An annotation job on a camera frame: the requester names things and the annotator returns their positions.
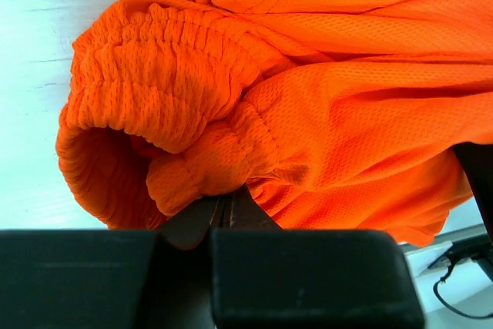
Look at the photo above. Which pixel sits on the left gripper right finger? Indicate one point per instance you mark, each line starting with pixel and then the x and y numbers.
pixel 242 212

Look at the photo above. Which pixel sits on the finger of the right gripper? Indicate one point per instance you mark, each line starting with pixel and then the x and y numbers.
pixel 476 161

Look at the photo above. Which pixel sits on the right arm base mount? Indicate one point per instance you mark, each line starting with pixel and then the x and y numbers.
pixel 475 249

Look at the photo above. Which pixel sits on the orange shorts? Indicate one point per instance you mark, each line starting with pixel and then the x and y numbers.
pixel 336 114

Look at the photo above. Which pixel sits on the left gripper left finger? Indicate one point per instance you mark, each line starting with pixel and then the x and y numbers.
pixel 190 226

